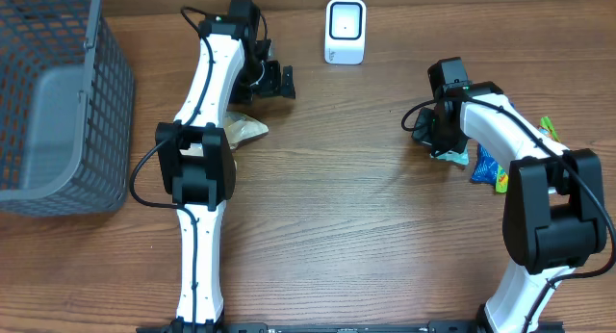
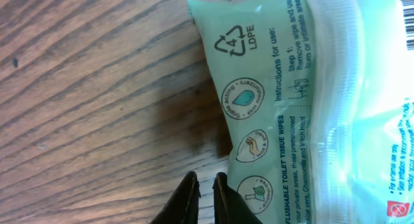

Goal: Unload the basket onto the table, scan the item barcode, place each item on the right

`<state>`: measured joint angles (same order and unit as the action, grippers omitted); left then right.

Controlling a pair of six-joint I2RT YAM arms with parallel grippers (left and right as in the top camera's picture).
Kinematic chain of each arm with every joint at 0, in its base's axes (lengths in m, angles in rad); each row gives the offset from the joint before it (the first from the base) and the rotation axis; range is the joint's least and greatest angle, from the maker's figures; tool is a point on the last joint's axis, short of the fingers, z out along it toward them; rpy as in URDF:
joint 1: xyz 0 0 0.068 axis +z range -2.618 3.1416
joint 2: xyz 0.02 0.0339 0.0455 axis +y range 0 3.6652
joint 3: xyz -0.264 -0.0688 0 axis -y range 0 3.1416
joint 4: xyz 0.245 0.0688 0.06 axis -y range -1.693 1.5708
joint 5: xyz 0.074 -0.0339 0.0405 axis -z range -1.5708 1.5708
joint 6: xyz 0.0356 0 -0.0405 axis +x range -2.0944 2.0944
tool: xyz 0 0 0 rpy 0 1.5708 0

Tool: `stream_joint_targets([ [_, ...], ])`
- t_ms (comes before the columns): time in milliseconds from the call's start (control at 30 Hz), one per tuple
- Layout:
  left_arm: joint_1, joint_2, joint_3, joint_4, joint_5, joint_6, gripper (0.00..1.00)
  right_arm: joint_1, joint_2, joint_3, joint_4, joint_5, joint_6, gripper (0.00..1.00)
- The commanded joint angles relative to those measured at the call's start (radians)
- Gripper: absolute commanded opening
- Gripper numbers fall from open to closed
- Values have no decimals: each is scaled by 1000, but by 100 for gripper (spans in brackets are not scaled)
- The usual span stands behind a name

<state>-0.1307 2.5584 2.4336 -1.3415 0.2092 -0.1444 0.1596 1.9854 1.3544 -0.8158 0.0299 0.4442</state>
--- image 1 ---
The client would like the mint green snack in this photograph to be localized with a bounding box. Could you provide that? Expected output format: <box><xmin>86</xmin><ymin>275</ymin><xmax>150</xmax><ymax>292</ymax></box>
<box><xmin>430</xmin><ymin>148</ymin><xmax>470</xmax><ymax>167</ymax></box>

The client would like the beige snack bag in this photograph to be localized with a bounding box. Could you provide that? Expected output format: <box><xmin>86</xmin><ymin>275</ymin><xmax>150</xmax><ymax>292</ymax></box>
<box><xmin>182</xmin><ymin>111</ymin><xmax>270</xmax><ymax>157</ymax></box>

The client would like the blue cookie pack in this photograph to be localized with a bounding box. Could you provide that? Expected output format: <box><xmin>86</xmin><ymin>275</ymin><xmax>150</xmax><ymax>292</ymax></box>
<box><xmin>471</xmin><ymin>144</ymin><xmax>500</xmax><ymax>186</ymax></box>

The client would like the green gummy candy bag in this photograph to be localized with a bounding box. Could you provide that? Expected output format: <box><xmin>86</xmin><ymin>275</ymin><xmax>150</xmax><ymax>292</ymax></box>
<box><xmin>495</xmin><ymin>116</ymin><xmax>561</xmax><ymax>193</ymax></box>

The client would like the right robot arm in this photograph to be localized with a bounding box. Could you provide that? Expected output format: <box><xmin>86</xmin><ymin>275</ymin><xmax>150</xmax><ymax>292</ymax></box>
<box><xmin>408</xmin><ymin>57</ymin><xmax>615</xmax><ymax>332</ymax></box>

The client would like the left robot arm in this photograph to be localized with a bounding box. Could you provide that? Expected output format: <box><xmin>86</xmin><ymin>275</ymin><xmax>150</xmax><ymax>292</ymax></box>
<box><xmin>153</xmin><ymin>0</ymin><xmax>295</xmax><ymax>332</ymax></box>

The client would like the white barcode scanner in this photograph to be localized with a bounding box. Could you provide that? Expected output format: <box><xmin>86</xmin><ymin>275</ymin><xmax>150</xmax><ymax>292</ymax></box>
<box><xmin>324</xmin><ymin>0</ymin><xmax>367</xmax><ymax>65</ymax></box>

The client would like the dark grey plastic basket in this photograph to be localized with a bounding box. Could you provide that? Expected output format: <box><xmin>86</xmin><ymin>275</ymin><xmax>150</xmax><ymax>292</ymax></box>
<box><xmin>1</xmin><ymin>0</ymin><xmax>135</xmax><ymax>217</ymax></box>

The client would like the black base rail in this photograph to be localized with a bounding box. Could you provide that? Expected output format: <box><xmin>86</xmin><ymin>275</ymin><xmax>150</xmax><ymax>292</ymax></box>
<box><xmin>135</xmin><ymin>320</ymin><xmax>566</xmax><ymax>333</ymax></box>

